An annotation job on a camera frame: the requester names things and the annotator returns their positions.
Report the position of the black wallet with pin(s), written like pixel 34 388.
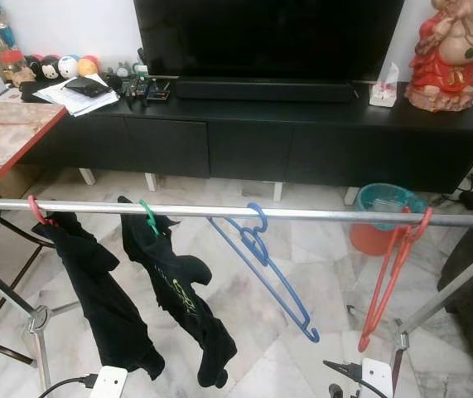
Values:
pixel 87 86

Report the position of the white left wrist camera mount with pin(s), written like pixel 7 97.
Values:
pixel 109 383

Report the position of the green circuit board gadget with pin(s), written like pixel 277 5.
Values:
pixel 141 87

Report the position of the black shirt ribbed collar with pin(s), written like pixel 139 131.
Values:
pixel 103 307

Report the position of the red laughing Buddha statue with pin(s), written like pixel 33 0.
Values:
pixel 447 66

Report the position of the red plastic hanger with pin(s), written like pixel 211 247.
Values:
pixel 32 209
pixel 399 245

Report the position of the white round plush toy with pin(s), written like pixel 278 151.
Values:
pixel 69 66

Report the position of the black television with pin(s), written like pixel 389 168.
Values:
pixel 269 37

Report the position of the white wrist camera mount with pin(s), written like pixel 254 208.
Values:
pixel 378 380
pixel 109 383

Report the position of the white tissue box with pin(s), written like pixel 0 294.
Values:
pixel 383 94

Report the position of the black shirt green logo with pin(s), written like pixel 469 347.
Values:
pixel 178 282

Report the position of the green plastic hanger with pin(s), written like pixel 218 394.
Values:
pixel 147 214

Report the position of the blue plastic hanger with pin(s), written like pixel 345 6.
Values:
pixel 255 242

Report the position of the pink marble folding table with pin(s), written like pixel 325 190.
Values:
pixel 4 133

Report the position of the steel clothes rack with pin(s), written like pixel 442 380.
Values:
pixel 327 215

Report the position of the black TV cabinet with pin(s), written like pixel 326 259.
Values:
pixel 302 149

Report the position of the orange round plush toy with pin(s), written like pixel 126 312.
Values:
pixel 89 66

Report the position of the black mouse plush toy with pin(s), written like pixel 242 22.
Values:
pixel 50 68
pixel 34 68

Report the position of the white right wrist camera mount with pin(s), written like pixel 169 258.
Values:
pixel 378 380

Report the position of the orange bucket teal liner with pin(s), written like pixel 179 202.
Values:
pixel 369 240

